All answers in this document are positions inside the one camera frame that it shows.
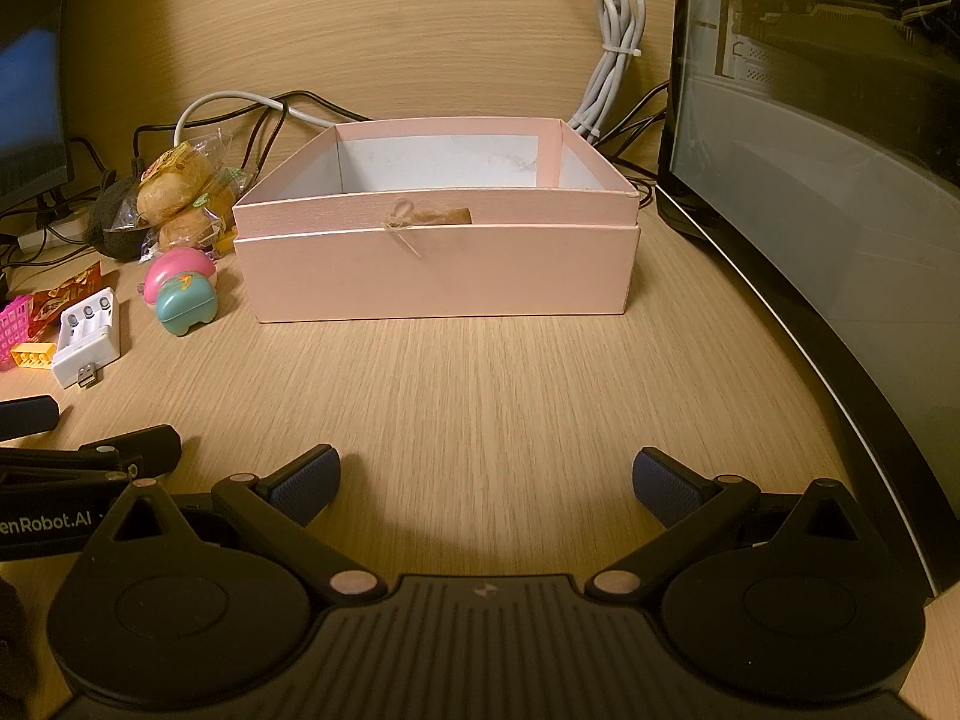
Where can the packaged bread bun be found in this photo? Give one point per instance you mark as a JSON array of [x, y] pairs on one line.
[[220, 193], [187, 231], [172, 176]]

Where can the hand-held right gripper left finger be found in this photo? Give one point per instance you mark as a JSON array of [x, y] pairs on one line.
[[304, 486]]

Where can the red snack packet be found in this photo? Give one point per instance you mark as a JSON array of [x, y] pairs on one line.
[[67, 292]]

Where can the pink round toy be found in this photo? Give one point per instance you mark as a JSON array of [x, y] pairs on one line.
[[176, 266]]

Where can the yellow toy brick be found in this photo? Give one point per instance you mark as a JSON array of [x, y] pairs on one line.
[[31, 356]]

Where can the pink plastic basket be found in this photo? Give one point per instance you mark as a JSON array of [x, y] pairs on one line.
[[13, 330]]

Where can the teal plastic toy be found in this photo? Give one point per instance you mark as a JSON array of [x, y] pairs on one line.
[[187, 307]]

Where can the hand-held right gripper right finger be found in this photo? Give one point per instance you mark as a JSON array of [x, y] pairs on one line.
[[669, 486]]

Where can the pink cardboard box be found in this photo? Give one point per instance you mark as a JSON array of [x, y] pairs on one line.
[[450, 274]]

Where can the white battery charger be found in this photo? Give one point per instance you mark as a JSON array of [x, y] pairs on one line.
[[90, 337]]

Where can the white power strip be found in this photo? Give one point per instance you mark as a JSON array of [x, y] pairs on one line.
[[52, 234]]

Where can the black monitor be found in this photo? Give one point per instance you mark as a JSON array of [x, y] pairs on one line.
[[30, 90]]

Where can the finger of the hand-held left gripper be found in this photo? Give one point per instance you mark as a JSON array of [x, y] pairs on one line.
[[30, 416], [142, 450]]

